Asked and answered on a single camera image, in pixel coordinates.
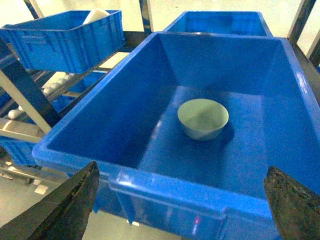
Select blue bin on bottom shelf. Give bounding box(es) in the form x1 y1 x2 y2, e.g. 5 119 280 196
164 11 273 37

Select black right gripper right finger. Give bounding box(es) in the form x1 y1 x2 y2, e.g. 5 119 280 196
263 166 320 240

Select blue bin on shelf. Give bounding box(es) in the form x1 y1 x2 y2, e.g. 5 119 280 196
32 32 320 240
164 11 273 37

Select blue bin far left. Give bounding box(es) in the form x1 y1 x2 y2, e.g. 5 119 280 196
0 10 126 74

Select steel side rack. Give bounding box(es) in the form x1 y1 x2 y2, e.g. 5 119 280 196
0 0 320 186

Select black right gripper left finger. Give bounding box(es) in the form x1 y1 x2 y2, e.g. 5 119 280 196
0 161 100 240

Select green bowl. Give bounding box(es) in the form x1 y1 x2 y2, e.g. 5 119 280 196
177 98 229 141

